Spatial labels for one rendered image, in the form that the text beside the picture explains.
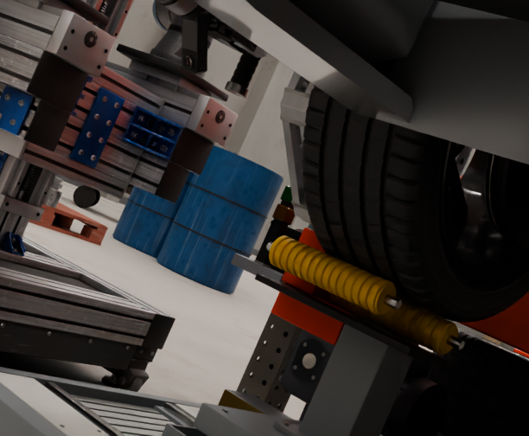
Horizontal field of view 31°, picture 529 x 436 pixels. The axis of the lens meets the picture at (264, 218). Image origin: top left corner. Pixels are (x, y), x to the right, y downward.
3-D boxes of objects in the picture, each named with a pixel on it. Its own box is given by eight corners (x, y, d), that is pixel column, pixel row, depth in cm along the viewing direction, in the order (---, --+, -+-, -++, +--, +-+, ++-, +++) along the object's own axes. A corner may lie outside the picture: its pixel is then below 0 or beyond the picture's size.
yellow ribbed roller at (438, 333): (447, 358, 154) (461, 326, 154) (314, 294, 173) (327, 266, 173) (462, 364, 158) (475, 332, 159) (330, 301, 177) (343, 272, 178)
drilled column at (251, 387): (245, 443, 248) (309, 297, 248) (219, 426, 254) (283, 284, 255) (268, 446, 255) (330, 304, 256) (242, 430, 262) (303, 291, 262)
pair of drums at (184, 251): (146, 246, 792) (193, 143, 794) (261, 304, 716) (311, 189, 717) (80, 224, 728) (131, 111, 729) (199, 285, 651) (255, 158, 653)
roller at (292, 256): (382, 317, 149) (397, 285, 149) (253, 256, 168) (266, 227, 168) (399, 324, 154) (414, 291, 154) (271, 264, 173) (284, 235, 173)
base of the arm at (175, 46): (137, 51, 241) (152, 16, 241) (170, 73, 253) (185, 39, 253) (179, 66, 232) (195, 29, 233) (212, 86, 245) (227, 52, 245)
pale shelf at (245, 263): (277, 286, 231) (282, 274, 231) (230, 263, 242) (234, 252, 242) (365, 318, 264) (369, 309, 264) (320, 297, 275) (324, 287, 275)
